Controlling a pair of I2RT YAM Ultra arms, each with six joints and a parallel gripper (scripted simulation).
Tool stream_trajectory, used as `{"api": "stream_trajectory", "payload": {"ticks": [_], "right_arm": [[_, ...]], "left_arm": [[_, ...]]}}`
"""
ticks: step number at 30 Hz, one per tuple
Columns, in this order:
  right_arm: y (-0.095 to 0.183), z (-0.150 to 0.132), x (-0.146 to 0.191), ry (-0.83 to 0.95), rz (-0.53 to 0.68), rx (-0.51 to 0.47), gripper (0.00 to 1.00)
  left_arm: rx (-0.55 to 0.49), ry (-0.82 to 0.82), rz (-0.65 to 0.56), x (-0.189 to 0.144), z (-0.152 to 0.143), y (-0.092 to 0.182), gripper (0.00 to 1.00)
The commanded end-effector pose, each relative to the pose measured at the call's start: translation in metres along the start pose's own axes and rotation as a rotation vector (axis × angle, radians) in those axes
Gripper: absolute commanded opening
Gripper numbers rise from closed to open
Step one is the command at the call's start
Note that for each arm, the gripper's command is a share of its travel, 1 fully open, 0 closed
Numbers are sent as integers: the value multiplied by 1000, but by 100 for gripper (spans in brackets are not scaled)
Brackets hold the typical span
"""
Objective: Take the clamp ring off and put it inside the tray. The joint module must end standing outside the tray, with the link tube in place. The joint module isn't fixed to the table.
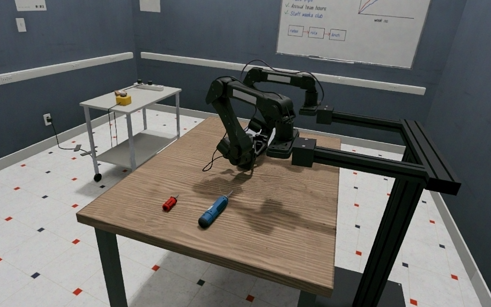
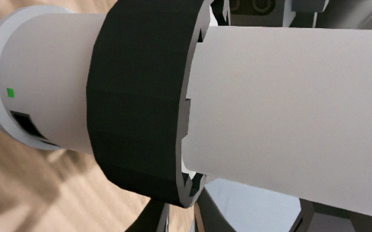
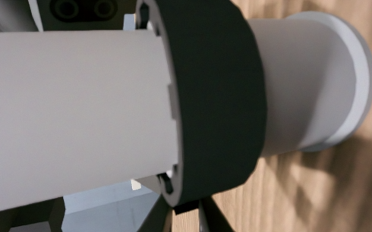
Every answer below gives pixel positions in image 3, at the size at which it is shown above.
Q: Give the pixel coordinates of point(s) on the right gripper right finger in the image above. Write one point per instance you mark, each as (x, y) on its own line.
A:
(211, 217)

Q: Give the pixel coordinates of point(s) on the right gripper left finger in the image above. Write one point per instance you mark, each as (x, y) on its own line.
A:
(160, 217)

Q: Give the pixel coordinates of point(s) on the black clamp ring half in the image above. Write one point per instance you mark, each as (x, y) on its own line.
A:
(217, 96)

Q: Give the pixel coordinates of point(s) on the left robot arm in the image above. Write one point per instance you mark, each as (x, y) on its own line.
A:
(64, 15)

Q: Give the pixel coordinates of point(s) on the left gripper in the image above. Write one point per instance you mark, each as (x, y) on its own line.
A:
(150, 182)

